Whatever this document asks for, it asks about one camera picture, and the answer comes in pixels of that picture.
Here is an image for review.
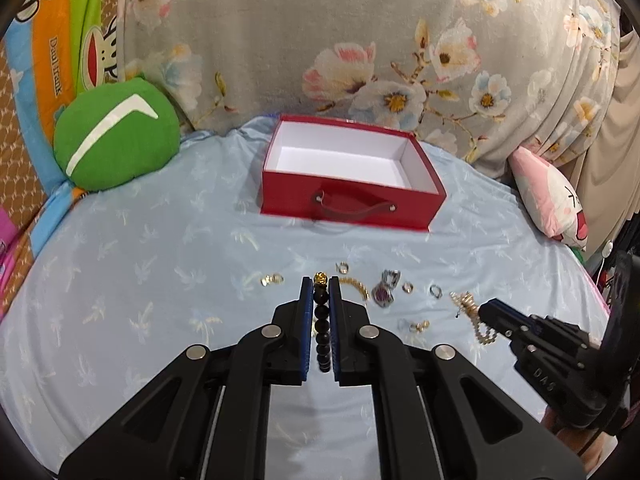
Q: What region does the grey floral duvet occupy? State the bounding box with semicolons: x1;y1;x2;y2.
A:
117;0;640;256

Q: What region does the light blue bed sheet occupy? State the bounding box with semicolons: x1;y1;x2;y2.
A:
1;118;608;470

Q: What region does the red gift box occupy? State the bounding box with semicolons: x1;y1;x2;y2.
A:
260;115;447;231

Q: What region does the silver wrist watch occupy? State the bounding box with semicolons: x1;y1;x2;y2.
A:
371;270;401;308

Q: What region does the small gold charm earring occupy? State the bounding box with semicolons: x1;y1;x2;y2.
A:
260;273;284;287

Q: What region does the white pearl necklace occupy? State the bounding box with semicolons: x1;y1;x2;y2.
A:
449;290;501;347

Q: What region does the small gold hoop earring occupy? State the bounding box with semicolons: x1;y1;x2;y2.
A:
336;262;349;275

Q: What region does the colourful cartoon blanket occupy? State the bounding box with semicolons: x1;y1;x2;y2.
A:
1;0;118;312

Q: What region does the green round pillow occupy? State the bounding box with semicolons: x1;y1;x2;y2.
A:
53;78;180;192

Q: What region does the black bead bracelet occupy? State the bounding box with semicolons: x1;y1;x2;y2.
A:
311;272;333;373

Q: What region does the right hand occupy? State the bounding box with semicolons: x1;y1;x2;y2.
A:
540;406;617;477

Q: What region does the pink white pillow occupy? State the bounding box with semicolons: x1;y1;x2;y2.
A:
508;146;588;250

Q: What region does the gold cuff bracelet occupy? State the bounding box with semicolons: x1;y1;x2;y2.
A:
338;276;372;302

